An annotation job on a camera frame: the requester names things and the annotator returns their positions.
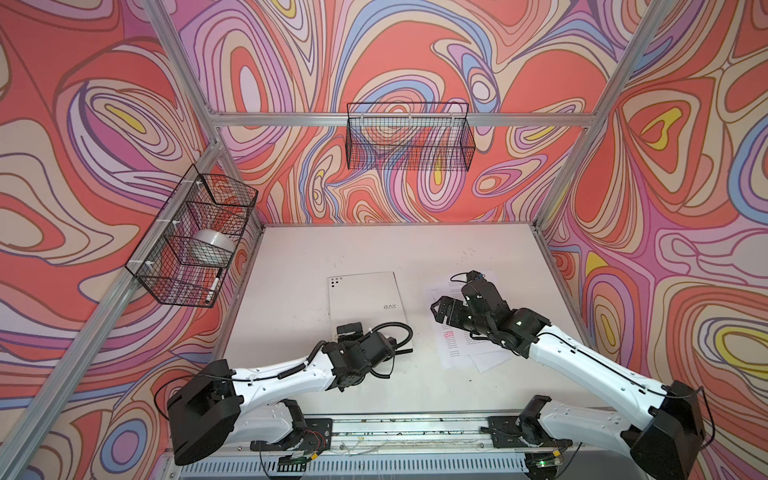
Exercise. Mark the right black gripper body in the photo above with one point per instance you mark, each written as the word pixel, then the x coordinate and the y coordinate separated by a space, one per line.
pixel 466 319

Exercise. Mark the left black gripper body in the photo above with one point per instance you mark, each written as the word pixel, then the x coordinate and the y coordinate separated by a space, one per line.
pixel 346 346

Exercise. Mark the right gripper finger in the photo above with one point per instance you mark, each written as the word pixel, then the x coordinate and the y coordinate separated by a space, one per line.
pixel 440 312
pixel 448 302

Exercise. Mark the printed paper sheet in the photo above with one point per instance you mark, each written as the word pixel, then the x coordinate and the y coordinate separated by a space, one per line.
pixel 474 346
pixel 450 343

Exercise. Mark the white folder black inside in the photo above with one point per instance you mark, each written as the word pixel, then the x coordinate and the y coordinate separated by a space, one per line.
pixel 368 298

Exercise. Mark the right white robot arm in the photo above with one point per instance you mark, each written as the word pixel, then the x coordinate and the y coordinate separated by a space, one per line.
pixel 659 426

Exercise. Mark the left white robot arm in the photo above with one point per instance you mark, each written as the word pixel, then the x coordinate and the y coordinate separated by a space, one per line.
pixel 222 405

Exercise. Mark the bottom blank paper sheet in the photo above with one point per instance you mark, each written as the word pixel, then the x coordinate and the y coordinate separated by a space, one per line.
pixel 487 361

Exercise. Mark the white marker pen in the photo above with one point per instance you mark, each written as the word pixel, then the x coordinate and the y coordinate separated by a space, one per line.
pixel 212 291

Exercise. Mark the silver tape roll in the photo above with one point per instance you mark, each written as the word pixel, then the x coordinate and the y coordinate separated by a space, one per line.
pixel 211 248

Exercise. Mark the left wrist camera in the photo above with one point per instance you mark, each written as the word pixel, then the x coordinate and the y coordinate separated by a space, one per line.
pixel 349 332

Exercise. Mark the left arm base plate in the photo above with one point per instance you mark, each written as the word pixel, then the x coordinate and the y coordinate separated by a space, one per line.
pixel 311 436

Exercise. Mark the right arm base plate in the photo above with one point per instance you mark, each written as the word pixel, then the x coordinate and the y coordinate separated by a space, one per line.
pixel 506 432

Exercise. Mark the black wire basket back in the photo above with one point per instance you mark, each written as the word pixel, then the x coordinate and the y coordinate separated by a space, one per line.
pixel 409 136

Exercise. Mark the black wire basket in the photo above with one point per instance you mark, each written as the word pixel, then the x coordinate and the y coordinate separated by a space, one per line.
pixel 199 229
pixel 409 136

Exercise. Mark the black wire basket left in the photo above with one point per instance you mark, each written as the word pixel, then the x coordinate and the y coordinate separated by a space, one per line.
pixel 199 229

